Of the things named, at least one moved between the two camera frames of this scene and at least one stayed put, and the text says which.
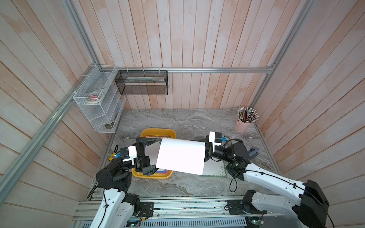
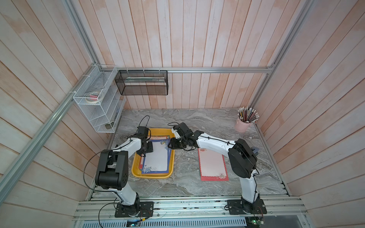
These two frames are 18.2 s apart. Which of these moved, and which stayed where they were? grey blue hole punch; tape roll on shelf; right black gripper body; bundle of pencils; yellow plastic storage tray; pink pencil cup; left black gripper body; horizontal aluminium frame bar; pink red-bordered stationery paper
Moved: pink red-bordered stationery paper; left black gripper body; right black gripper body
Stayed: bundle of pencils; tape roll on shelf; grey blue hole punch; pink pencil cup; yellow plastic storage tray; horizontal aluminium frame bar
